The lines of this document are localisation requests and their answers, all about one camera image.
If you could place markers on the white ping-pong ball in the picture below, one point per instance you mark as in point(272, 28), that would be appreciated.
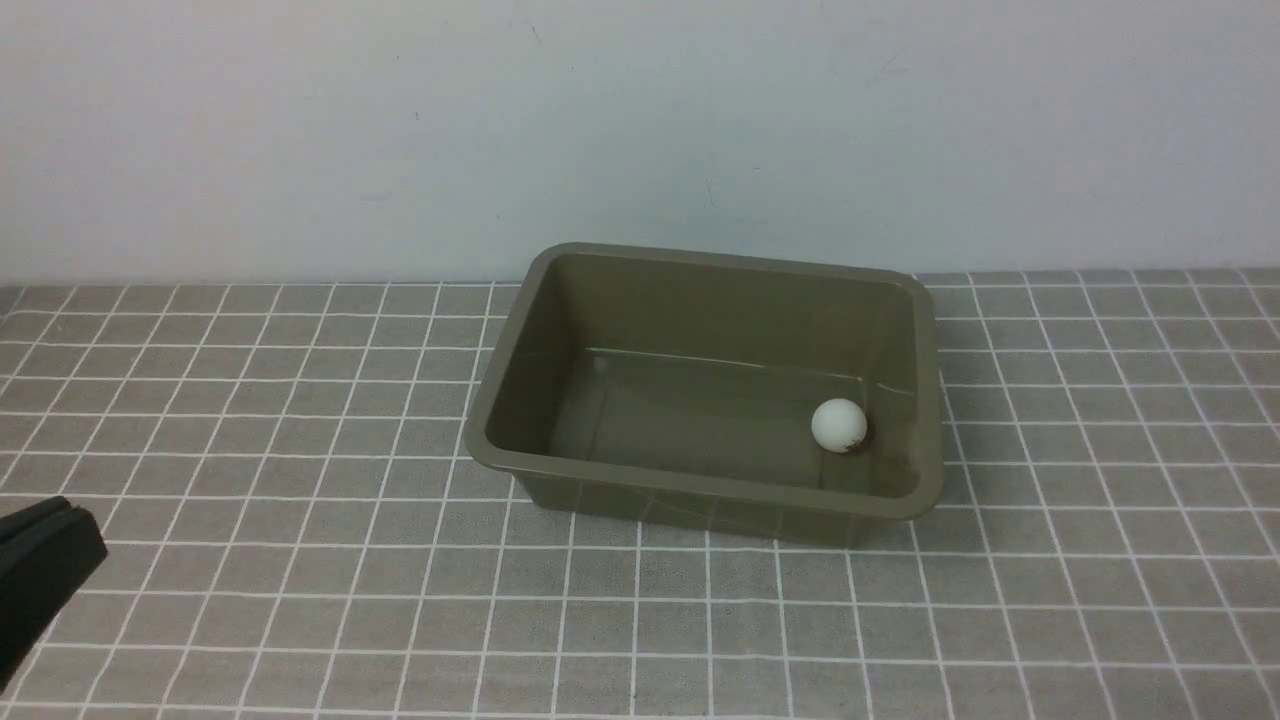
point(839, 425)

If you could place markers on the grey checked tablecloth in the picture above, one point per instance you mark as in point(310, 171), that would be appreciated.
point(295, 530)

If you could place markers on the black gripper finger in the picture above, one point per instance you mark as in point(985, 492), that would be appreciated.
point(38, 581)

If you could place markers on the olive green plastic bin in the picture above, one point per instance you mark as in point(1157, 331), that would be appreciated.
point(676, 387)

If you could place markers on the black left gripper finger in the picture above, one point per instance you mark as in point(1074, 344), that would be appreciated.
point(36, 524)

